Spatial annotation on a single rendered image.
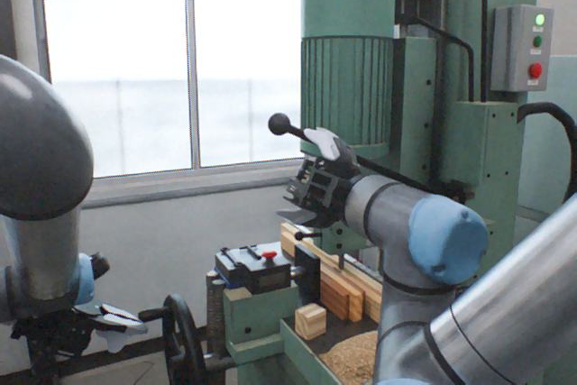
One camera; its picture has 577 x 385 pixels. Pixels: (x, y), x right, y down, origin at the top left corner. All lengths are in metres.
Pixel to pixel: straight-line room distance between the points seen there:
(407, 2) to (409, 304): 0.64
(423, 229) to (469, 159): 0.48
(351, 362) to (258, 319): 0.21
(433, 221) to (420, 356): 0.12
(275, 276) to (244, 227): 1.49
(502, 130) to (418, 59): 0.20
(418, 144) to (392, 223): 0.48
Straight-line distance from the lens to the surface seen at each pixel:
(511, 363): 0.36
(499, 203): 1.08
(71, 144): 0.39
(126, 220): 2.16
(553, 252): 0.35
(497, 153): 0.91
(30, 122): 0.36
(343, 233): 0.91
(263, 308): 0.88
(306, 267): 0.95
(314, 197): 0.59
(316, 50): 0.84
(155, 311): 0.91
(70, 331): 0.85
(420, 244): 0.44
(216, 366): 0.94
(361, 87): 0.82
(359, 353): 0.76
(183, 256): 2.28
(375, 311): 0.90
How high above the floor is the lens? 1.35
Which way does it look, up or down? 12 degrees down
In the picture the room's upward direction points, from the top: straight up
